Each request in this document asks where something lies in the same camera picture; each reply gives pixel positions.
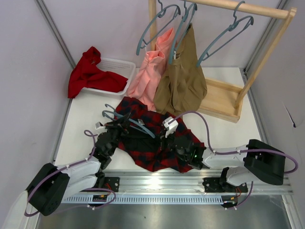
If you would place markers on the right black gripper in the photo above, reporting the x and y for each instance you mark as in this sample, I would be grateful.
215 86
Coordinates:
165 140

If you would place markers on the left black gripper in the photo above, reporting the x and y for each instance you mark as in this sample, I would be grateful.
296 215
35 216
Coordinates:
118 126

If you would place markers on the red navy plaid skirt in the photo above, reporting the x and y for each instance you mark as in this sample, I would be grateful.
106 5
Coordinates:
142 148

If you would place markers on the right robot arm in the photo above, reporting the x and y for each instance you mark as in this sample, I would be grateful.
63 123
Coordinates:
251 162

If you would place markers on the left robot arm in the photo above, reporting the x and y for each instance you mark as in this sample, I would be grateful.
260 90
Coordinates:
53 184

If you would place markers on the pink skirt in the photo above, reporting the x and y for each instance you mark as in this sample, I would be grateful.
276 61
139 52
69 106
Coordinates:
144 85

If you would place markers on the tan skirt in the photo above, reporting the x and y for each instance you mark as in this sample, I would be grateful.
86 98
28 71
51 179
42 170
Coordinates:
183 86

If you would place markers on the blue hanger holding tan skirt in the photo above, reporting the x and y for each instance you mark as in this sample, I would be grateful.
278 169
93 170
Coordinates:
182 29

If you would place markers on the white plastic basket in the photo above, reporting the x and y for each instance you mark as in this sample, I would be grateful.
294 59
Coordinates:
123 68

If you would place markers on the red garment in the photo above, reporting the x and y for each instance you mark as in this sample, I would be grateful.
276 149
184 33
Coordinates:
86 74

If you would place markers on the wooden clothes rack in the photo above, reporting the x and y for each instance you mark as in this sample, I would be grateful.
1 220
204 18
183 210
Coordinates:
225 100

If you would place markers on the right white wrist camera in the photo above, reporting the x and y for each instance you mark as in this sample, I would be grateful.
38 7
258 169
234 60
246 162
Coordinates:
170 125

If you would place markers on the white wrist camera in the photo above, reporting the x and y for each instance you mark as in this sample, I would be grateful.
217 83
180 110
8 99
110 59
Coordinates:
170 125
99 126

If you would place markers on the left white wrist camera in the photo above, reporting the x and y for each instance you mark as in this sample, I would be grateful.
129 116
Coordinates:
99 126

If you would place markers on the white slotted cable duct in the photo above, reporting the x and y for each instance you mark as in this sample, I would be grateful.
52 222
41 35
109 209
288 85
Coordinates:
149 199

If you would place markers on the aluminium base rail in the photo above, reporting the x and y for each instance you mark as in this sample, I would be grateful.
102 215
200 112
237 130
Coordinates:
163 182

